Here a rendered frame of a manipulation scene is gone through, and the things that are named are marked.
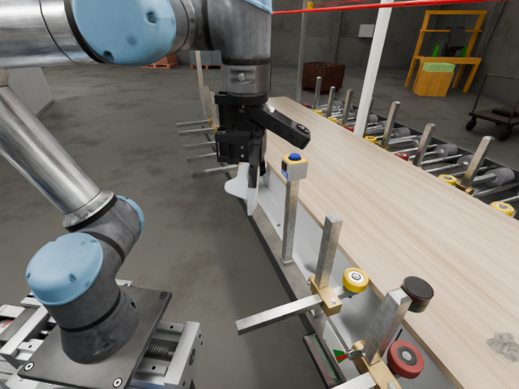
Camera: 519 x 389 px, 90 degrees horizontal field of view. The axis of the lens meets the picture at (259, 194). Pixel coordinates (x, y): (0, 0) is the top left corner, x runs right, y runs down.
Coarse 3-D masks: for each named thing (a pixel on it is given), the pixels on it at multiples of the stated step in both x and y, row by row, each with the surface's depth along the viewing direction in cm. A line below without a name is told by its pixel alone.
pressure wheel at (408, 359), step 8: (392, 344) 68; (400, 344) 68; (408, 344) 68; (392, 352) 67; (400, 352) 67; (408, 352) 67; (416, 352) 67; (392, 360) 66; (400, 360) 65; (408, 360) 65; (416, 360) 65; (392, 368) 66; (400, 368) 64; (408, 368) 64; (416, 368) 64; (408, 376) 64; (416, 376) 64
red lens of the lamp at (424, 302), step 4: (408, 276) 58; (412, 276) 58; (404, 280) 57; (424, 280) 57; (404, 284) 57; (404, 288) 56; (408, 292) 55; (412, 296) 54; (416, 296) 54; (432, 296) 54; (412, 300) 55; (416, 300) 54; (420, 300) 54; (424, 300) 54; (428, 300) 54; (416, 304) 55; (420, 304) 54; (424, 304) 54
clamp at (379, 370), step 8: (360, 344) 72; (360, 360) 70; (360, 368) 71; (368, 368) 67; (376, 368) 67; (384, 368) 67; (376, 376) 65; (384, 376) 65; (392, 376) 65; (376, 384) 65; (384, 384) 64
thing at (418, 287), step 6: (408, 282) 57; (414, 282) 57; (420, 282) 57; (426, 282) 57; (408, 288) 56; (414, 288) 56; (420, 288) 56; (426, 288) 56; (414, 294) 54; (420, 294) 54; (426, 294) 54
